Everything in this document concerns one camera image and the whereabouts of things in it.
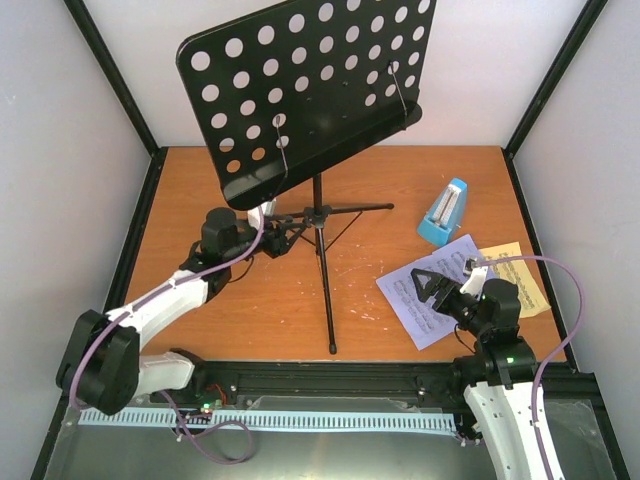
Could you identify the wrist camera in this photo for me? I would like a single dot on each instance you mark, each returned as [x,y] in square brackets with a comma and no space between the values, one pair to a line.
[476,273]
[257,216]

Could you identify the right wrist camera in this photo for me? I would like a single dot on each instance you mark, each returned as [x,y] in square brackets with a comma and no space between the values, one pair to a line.
[476,273]

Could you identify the white sheet music page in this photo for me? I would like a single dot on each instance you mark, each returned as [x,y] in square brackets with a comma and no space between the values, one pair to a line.
[424,326]

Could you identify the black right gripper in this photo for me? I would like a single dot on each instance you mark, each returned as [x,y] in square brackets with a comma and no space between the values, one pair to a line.
[436,283]

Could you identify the light blue slotted cable duct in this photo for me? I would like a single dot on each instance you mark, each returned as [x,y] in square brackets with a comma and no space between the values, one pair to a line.
[280,421]

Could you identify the yellow sheet music page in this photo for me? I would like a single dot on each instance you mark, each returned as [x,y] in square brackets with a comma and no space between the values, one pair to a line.
[532,300]

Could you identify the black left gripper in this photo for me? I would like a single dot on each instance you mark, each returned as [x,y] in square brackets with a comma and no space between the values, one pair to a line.
[275,249]

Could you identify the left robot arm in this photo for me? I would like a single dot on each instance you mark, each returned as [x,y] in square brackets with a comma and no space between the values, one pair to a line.
[103,367]

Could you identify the black cage frame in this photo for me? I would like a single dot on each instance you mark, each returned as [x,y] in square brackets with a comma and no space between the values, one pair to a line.
[564,378]

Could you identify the blue metronome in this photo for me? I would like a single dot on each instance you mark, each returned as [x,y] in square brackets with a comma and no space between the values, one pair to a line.
[443,219]

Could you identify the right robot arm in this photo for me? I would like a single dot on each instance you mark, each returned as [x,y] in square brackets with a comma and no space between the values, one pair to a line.
[501,381]

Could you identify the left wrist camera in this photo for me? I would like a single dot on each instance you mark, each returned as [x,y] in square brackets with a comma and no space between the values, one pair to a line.
[257,216]

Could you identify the black music stand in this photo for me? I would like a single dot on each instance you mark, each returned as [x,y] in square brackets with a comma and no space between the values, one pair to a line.
[285,93]

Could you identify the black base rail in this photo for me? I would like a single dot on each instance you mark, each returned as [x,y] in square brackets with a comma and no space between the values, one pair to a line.
[428,385]

